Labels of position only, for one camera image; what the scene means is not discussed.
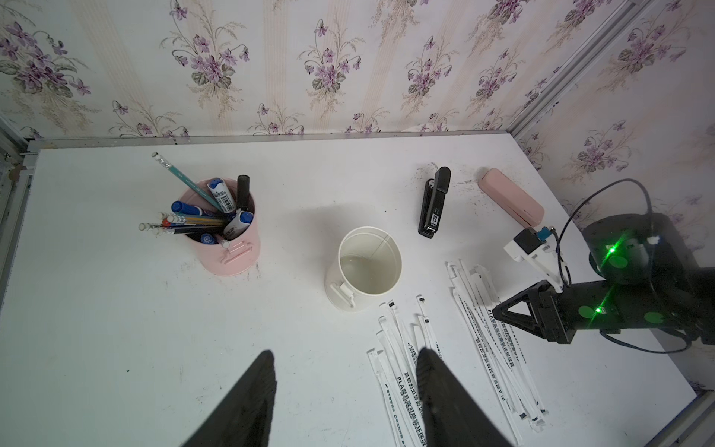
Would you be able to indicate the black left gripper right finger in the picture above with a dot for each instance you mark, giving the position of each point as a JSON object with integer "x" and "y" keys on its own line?
{"x": 451, "y": 417}

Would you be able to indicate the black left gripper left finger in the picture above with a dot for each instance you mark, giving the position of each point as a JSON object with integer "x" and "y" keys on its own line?
{"x": 244, "y": 416}

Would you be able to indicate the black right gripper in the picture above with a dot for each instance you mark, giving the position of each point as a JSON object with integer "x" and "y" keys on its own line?
{"x": 542, "y": 312}

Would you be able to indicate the twelfth straw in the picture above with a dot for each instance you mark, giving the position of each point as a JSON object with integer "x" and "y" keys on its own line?
{"x": 405, "y": 337}

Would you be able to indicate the eleventh straw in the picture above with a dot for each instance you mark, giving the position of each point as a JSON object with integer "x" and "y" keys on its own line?
{"x": 427, "y": 326}

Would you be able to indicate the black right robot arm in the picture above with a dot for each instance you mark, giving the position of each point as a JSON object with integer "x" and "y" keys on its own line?
{"x": 649, "y": 279}

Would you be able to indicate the pink eraser case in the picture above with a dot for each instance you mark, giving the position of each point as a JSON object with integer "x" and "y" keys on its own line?
{"x": 511, "y": 198}

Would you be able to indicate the black stapler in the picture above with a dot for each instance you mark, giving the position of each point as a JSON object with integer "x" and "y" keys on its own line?
{"x": 435, "y": 192}

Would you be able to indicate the pink pen cup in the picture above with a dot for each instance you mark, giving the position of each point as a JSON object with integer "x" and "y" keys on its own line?
{"x": 226, "y": 258}

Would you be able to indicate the white straw cup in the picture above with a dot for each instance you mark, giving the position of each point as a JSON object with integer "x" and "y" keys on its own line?
{"x": 368, "y": 265}

